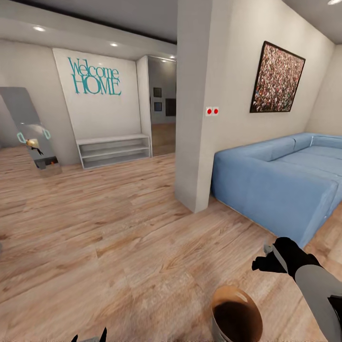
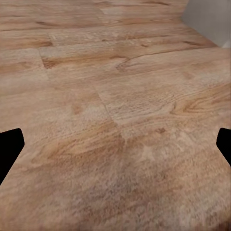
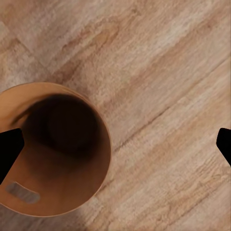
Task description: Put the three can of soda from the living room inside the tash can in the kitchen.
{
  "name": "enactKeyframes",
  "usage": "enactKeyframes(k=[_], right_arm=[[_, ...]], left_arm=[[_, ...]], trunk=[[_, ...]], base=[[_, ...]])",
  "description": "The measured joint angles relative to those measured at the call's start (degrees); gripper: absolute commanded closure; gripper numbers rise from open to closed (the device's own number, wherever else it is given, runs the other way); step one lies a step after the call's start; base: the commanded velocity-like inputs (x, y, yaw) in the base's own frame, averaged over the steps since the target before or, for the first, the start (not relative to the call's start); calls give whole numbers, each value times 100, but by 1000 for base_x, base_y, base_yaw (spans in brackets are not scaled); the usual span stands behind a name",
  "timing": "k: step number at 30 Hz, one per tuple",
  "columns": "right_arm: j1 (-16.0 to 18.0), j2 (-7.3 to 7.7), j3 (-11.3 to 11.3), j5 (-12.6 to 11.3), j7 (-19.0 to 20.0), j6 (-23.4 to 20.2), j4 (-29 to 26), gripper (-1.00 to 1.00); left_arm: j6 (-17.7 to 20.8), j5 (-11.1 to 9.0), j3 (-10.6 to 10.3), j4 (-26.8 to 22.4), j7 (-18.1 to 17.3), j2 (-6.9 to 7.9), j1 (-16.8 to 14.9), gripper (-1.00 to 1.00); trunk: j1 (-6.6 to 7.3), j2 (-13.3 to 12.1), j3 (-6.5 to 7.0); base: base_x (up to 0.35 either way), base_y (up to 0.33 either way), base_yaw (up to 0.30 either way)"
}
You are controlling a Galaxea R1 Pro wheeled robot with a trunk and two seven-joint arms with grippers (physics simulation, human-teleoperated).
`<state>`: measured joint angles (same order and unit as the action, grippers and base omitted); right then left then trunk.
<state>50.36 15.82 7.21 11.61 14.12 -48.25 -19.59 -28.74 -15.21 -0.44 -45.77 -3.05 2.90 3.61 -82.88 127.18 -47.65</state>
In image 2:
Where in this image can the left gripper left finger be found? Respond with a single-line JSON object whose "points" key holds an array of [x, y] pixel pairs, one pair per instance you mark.
{"points": [[11, 144]]}

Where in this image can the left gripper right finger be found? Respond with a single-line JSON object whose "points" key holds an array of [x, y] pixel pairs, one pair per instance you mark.
{"points": [[224, 143]]}

